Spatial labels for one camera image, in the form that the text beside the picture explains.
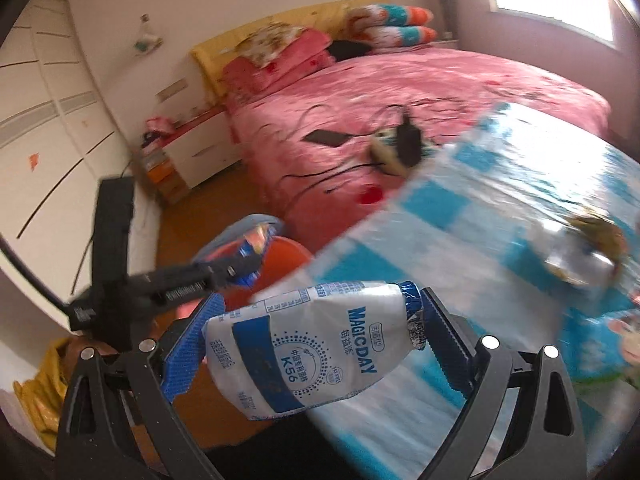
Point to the white blue milk pouch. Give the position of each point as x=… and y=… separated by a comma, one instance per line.
x=300, y=350

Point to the orange box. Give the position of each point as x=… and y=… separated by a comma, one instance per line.
x=160, y=172

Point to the white nightstand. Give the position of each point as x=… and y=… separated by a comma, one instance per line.
x=200, y=145

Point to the blue checkered tablecloth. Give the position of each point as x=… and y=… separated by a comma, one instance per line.
x=475, y=210

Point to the person's left forearm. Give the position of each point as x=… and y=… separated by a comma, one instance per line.
x=37, y=405

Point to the floral pillow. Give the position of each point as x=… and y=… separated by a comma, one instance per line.
x=272, y=40

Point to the hanging bottle wall ornament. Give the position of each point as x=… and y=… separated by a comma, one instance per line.
x=145, y=37

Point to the cartoon printed pillow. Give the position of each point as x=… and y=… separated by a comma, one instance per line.
x=390, y=15
x=400, y=36

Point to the cow printed packet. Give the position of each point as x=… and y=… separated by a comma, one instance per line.
x=612, y=345

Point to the yellow headboard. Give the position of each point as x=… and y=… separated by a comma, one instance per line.
x=280, y=22

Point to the pink item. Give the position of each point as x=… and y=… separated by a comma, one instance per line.
x=157, y=125

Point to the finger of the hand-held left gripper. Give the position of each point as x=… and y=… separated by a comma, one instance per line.
x=230, y=279
x=225, y=261

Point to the white power strip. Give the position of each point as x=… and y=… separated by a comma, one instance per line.
x=385, y=155

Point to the white wardrobe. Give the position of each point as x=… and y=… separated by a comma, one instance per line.
x=45, y=110

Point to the orange plastic bin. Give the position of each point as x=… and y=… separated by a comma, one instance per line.
x=287, y=265

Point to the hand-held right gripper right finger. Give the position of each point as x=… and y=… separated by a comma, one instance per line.
x=450, y=340

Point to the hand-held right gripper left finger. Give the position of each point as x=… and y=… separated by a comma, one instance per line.
x=190, y=350

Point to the black phone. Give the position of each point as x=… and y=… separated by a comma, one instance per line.
x=327, y=137

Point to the yellow green oatmeal bag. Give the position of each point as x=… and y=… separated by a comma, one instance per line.
x=585, y=255

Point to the pink pillows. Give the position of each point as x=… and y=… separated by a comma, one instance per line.
x=295, y=65

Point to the pink bed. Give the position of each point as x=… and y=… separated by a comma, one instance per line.
x=400, y=110

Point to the black charger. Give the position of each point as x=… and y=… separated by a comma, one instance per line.
x=410, y=142

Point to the orange blue small packet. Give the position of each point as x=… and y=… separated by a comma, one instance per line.
x=256, y=242

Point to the black cloth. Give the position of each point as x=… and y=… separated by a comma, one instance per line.
x=350, y=50

